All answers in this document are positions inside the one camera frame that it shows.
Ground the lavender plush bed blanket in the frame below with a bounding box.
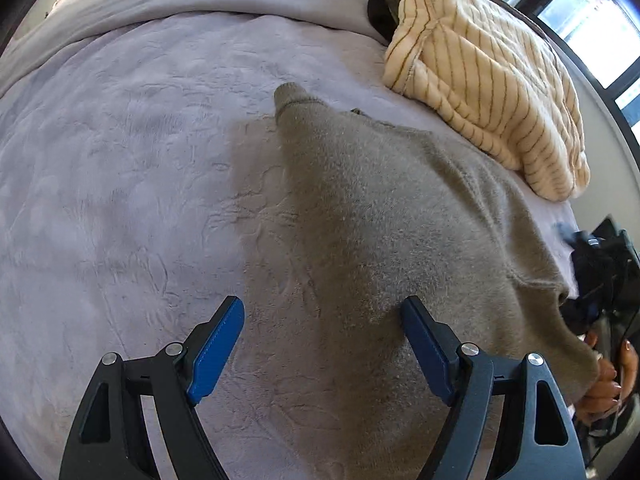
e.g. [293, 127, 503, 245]
[0, 8, 582, 480]

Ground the taupe knit sweater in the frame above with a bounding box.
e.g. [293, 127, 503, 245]
[274, 84, 598, 479]

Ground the cream striped garment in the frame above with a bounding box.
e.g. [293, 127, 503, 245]
[383, 0, 590, 202]

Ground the person's right hand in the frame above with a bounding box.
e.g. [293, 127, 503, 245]
[575, 339, 639, 425]

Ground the window with dark frame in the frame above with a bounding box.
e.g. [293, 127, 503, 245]
[518, 0, 639, 145]

